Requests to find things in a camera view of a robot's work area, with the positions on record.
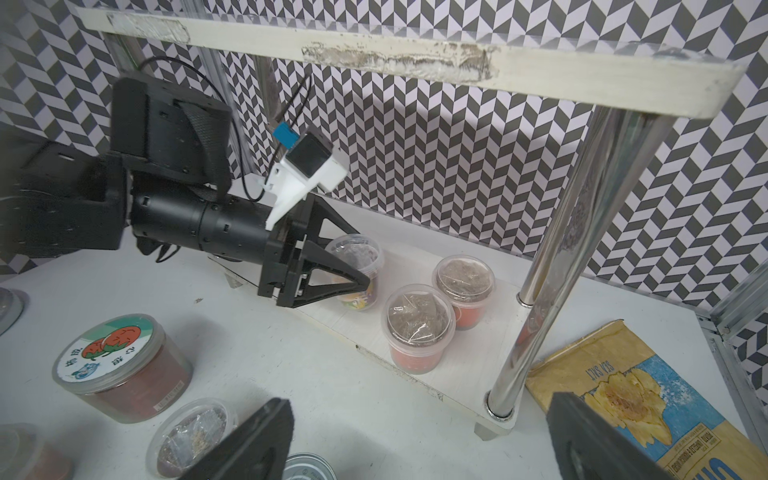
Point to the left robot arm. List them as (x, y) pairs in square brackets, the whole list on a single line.
[(166, 177)]

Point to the white two-tier shelf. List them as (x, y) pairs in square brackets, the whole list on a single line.
[(488, 166)]

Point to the pink seed cup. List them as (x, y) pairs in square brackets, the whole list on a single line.
[(419, 323), (469, 284), (25, 454)]

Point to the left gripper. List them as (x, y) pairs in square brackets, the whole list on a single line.
[(166, 214)]

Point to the small yellow seed cup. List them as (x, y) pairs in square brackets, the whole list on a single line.
[(365, 255)]

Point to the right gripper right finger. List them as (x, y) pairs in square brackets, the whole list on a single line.
[(587, 447)]

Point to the purple white tin can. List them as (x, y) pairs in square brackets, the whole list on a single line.
[(307, 466)]

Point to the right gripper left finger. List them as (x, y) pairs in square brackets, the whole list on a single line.
[(256, 449)]

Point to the small red label cup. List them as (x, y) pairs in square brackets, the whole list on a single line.
[(190, 433)]

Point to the tomato label seed jar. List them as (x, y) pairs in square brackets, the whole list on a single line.
[(127, 367)]

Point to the yellow blue snack bag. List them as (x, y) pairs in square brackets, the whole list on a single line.
[(645, 400)]

